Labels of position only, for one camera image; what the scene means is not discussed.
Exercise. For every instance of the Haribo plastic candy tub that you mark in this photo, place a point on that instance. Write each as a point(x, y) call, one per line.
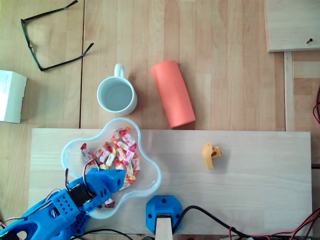
point(150, 175)

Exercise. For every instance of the blue post base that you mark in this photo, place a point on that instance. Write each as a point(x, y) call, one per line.
point(162, 205)

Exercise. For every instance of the light wooden base board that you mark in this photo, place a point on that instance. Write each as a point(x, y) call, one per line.
point(237, 195)

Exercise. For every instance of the black screw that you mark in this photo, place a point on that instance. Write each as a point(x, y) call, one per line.
point(310, 40)

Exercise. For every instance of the wrapped fruit candy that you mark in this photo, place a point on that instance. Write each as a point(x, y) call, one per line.
point(109, 203)
point(120, 132)
point(127, 182)
point(111, 159)
point(128, 139)
point(85, 152)
point(129, 156)

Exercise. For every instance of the small square wooden board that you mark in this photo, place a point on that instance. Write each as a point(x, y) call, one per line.
point(290, 25)

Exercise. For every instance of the white cardboard box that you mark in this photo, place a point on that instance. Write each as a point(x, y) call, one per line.
point(11, 97)

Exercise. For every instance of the blue 3D-printed robot arm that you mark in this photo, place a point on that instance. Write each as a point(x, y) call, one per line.
point(32, 222)

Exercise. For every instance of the white ceramic mug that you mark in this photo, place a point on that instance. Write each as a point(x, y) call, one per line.
point(115, 96)

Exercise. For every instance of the small orange printed part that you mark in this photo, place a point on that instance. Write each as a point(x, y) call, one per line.
point(207, 155)

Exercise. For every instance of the dark framed eyeglasses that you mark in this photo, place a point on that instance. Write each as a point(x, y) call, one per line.
point(30, 46)

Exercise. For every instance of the orange cylinder case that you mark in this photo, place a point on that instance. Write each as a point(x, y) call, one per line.
point(173, 95)

